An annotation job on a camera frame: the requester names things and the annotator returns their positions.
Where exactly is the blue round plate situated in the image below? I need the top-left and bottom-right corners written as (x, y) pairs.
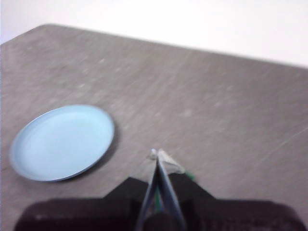
top-left (9, 104), bottom-right (116, 182)

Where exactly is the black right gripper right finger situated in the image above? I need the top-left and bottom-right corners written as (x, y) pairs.
top-left (157, 149), bottom-right (307, 231)

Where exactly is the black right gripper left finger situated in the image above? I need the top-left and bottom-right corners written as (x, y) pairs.
top-left (14, 154), bottom-right (159, 231)

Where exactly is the yellow sponge with green pad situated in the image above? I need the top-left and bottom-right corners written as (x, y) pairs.
top-left (155, 170), bottom-right (196, 212)

